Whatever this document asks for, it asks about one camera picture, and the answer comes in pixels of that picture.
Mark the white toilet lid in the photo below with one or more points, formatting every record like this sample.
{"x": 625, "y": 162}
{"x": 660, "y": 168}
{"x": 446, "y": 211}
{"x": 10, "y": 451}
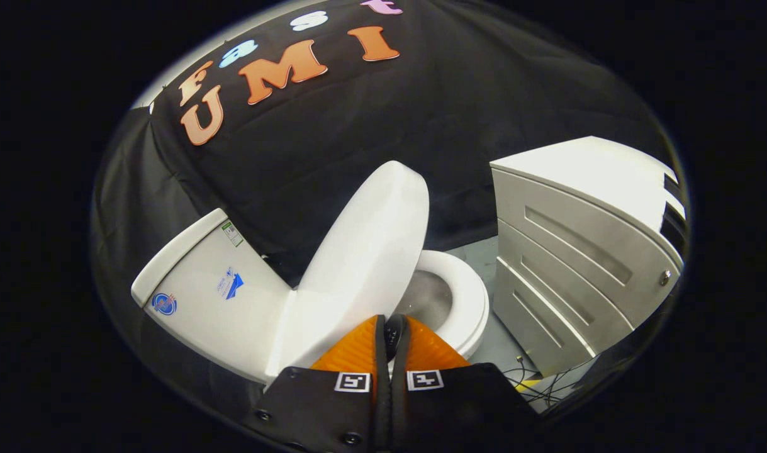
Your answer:
{"x": 364, "y": 251}

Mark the white drawer cabinet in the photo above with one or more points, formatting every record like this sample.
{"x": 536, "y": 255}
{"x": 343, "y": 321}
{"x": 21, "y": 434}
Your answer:
{"x": 578, "y": 251}

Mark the black round pull tab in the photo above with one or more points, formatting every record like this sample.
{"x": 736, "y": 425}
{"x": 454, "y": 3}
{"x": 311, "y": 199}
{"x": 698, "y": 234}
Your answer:
{"x": 394, "y": 333}

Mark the black backdrop cloth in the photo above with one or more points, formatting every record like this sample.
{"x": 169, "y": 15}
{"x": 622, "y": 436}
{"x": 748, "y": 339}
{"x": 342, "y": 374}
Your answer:
{"x": 421, "y": 113}

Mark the white toilet with tank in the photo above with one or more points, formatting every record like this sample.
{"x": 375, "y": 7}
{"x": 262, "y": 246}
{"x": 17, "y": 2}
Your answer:
{"x": 201, "y": 283}

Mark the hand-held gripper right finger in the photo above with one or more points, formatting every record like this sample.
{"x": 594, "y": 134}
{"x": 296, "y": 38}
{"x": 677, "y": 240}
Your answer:
{"x": 399, "y": 409}

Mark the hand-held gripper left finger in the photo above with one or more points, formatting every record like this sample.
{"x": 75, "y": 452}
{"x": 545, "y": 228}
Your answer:
{"x": 382, "y": 409}

